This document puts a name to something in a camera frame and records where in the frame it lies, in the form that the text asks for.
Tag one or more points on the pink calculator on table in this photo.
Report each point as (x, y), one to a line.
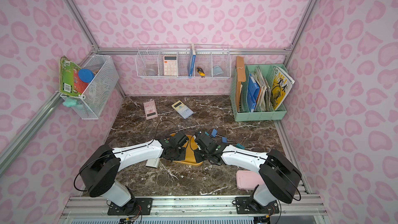
(150, 110)

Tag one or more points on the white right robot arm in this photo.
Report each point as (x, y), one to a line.
(281, 178)

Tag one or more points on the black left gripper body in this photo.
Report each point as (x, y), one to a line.
(173, 154)

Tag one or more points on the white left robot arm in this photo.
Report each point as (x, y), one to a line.
(99, 172)

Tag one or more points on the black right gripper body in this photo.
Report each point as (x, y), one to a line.
(200, 155)

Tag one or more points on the blue book in shelf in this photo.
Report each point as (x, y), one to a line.
(191, 61)

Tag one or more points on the mint green sponge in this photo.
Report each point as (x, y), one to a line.
(72, 102)

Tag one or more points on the white calculator in shelf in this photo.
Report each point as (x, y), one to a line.
(170, 65)

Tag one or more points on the yellow black toy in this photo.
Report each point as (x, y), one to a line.
(200, 71)

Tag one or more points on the green card package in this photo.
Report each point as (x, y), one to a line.
(68, 72)

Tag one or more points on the blue yellow calculator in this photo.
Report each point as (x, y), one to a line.
(183, 110)

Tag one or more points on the yellow magazine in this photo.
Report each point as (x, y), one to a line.
(282, 83)

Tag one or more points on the white wire wall shelf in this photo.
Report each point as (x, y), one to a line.
(208, 56)

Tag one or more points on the white power charger block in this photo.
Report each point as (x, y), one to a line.
(153, 163)

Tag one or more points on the blue round lid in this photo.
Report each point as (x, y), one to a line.
(86, 75)

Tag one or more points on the yellow plastic storage box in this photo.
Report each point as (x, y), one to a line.
(189, 157)

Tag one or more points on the pink plastic box lid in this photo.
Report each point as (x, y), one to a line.
(248, 180)

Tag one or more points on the green file organizer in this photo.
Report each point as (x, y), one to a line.
(264, 109)

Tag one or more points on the clear glass bowl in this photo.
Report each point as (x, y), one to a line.
(151, 70)

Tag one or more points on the brown clipboard folder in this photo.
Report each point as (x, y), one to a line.
(240, 78)

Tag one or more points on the blue folder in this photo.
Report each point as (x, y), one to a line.
(253, 92)

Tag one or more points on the white wire wall basket left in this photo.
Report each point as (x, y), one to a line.
(95, 95)

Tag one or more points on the teal binder clip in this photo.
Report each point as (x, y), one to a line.
(240, 146)

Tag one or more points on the aluminium front rail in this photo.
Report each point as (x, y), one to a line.
(194, 210)

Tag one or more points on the light blue cup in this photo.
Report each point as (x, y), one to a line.
(217, 71)

